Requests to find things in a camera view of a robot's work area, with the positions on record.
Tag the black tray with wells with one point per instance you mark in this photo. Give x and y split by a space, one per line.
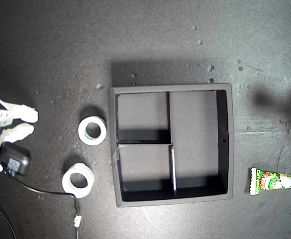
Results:
195 124

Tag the white tape roll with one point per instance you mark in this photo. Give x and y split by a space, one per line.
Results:
67 184
95 121

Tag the green printed snack bar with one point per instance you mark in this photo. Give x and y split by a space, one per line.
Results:
272 180

